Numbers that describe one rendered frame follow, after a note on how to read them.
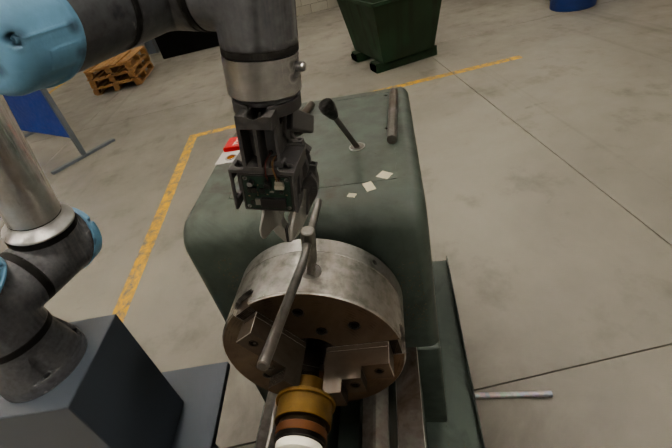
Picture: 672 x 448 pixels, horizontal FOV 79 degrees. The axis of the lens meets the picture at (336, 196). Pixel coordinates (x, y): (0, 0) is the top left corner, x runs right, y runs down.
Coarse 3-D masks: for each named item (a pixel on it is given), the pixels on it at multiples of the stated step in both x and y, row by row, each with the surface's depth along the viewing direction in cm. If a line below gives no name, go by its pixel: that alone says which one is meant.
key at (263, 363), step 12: (312, 216) 64; (300, 264) 55; (300, 276) 52; (288, 288) 50; (288, 300) 47; (288, 312) 46; (276, 324) 43; (276, 336) 42; (264, 348) 40; (264, 360) 38
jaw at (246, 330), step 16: (240, 304) 67; (256, 320) 62; (240, 336) 62; (256, 336) 61; (288, 336) 65; (256, 352) 63; (288, 352) 63; (304, 352) 66; (272, 368) 62; (288, 368) 61; (272, 384) 61; (288, 384) 60
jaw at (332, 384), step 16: (336, 352) 66; (352, 352) 65; (368, 352) 64; (384, 352) 64; (400, 352) 67; (336, 368) 64; (352, 368) 63; (368, 368) 63; (384, 368) 63; (336, 384) 61; (352, 384) 63; (336, 400) 62
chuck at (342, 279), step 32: (288, 256) 67; (320, 256) 66; (256, 288) 64; (320, 288) 61; (352, 288) 62; (384, 288) 67; (288, 320) 64; (320, 320) 64; (352, 320) 63; (384, 320) 62; (320, 352) 75; (256, 384) 76; (384, 384) 72
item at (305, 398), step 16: (304, 384) 62; (320, 384) 63; (288, 400) 59; (304, 400) 59; (320, 400) 59; (288, 416) 58; (304, 416) 57; (320, 416) 58; (288, 432) 56; (304, 432) 56; (320, 432) 57
